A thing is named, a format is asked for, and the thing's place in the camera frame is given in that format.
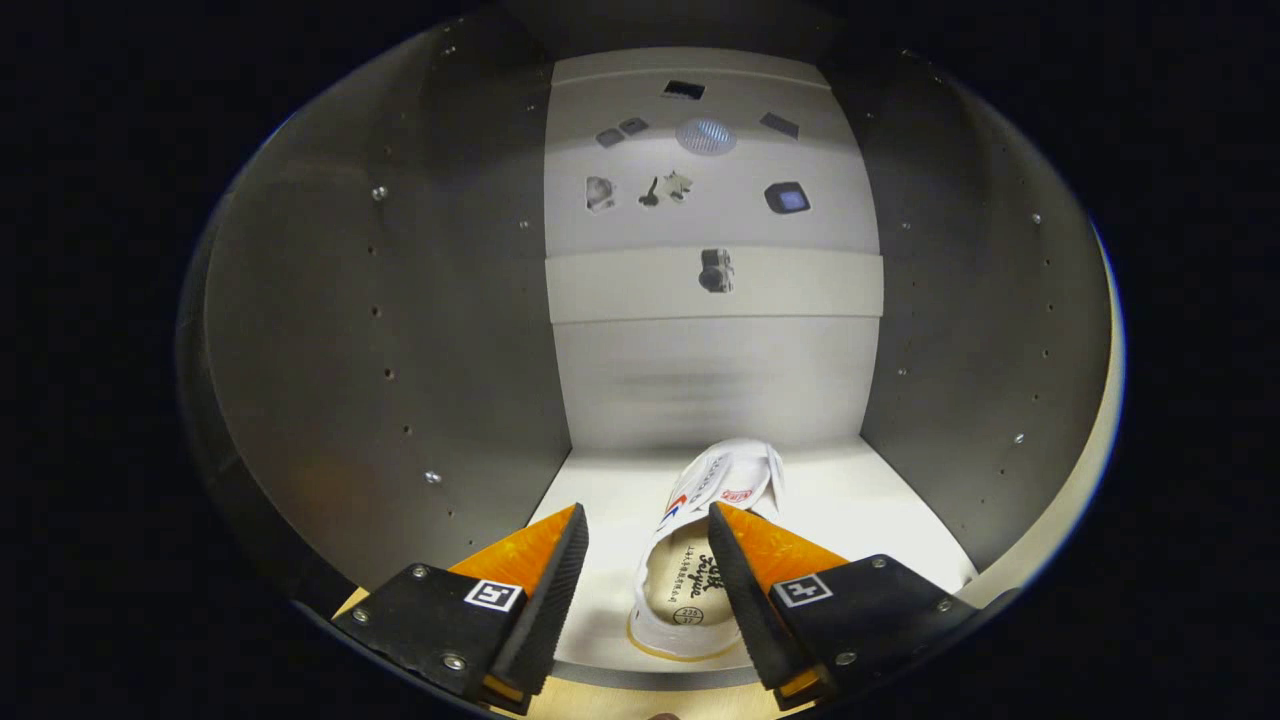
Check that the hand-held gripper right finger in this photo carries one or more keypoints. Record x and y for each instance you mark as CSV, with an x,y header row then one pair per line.
x,y
755,620

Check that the dark grey shoe cabinet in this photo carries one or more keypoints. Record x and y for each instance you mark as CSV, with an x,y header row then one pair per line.
x,y
350,350

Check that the white canvas shoe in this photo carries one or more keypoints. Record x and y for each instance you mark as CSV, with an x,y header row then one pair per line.
x,y
690,590

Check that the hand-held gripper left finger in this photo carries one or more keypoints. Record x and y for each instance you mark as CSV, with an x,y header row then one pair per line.
x,y
545,620

